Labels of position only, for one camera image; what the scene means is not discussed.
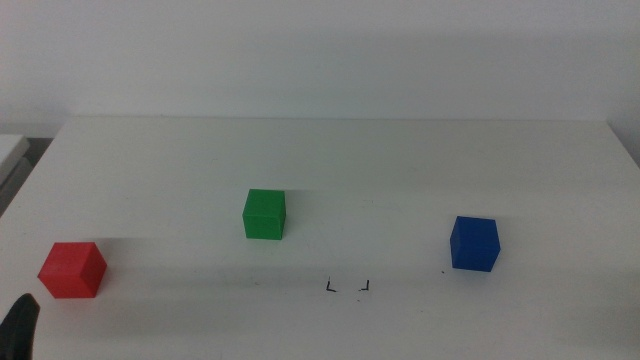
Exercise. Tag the blue cube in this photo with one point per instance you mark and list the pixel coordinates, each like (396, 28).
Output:
(472, 245)

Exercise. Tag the green cube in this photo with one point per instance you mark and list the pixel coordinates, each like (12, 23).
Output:
(263, 215)

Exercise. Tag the red cube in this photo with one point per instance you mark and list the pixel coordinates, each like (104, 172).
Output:
(67, 270)

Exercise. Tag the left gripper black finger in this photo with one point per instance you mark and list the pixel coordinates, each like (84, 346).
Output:
(19, 330)

